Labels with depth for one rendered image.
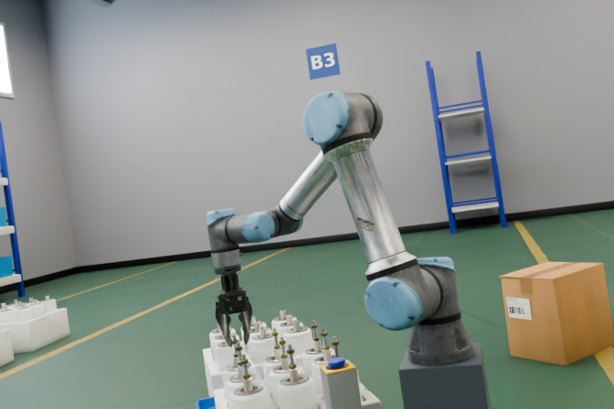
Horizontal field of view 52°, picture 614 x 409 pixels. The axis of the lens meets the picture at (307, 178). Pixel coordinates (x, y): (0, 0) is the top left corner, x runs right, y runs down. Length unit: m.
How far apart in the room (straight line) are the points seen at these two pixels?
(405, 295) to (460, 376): 0.25
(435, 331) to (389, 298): 0.18
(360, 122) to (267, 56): 7.03
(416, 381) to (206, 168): 7.29
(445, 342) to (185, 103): 7.54
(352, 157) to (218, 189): 7.19
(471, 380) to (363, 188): 0.47
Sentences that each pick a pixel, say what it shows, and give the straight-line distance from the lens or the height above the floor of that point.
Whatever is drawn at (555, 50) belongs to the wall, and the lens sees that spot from 7.99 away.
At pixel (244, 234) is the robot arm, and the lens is 1.59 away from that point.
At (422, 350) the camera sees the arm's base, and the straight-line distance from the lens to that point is 1.48.
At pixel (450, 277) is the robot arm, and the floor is 0.48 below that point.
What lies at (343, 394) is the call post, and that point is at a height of 0.26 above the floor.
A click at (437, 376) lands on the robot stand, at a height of 0.28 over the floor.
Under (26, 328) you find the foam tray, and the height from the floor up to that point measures 0.14.
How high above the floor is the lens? 0.73
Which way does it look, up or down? 1 degrees up
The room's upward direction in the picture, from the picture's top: 8 degrees counter-clockwise
